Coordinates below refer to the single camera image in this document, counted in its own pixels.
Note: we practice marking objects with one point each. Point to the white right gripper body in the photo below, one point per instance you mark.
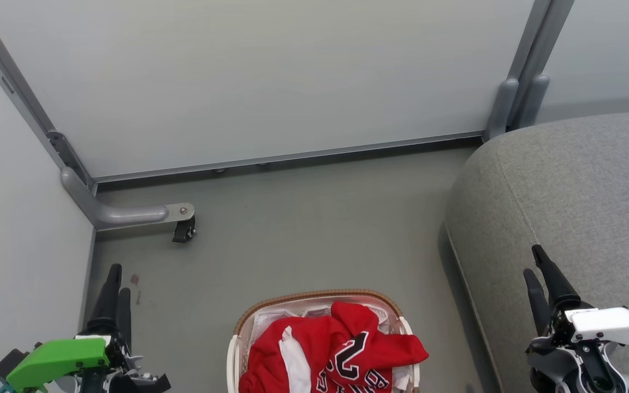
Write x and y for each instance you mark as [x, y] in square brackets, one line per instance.
[609, 325]

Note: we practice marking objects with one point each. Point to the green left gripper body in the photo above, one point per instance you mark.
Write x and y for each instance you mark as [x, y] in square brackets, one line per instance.
[60, 357]

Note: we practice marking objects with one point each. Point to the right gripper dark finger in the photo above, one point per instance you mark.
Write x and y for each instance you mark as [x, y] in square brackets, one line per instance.
[537, 303]
[557, 286]

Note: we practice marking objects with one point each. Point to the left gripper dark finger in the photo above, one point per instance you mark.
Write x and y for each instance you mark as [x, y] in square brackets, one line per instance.
[108, 305]
[125, 319]

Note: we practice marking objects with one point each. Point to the grey fabric sofa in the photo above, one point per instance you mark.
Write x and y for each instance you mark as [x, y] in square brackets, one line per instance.
[576, 191]

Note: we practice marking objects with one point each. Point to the grey partition foot leg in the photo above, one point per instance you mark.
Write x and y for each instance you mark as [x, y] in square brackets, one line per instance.
[123, 214]

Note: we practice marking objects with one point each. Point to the black caster wheel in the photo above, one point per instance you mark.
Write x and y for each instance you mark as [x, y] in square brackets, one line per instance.
[184, 231]

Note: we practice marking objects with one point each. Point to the white laundry basket brown rim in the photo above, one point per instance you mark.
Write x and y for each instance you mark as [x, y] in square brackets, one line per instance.
[249, 322]

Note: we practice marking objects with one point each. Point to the red jersey with number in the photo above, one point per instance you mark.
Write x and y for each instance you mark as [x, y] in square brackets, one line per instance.
[342, 344]

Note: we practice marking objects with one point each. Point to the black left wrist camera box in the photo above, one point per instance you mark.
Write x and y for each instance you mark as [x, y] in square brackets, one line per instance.
[10, 364]

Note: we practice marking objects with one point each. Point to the grey double partition frame post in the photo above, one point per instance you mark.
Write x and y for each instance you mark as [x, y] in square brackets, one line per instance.
[527, 71]

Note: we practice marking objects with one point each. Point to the grey partition bottom rail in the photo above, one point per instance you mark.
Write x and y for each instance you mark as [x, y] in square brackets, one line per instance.
[292, 156]

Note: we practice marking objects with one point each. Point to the grey slanted partition frame post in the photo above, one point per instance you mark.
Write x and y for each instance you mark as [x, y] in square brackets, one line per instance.
[17, 90]

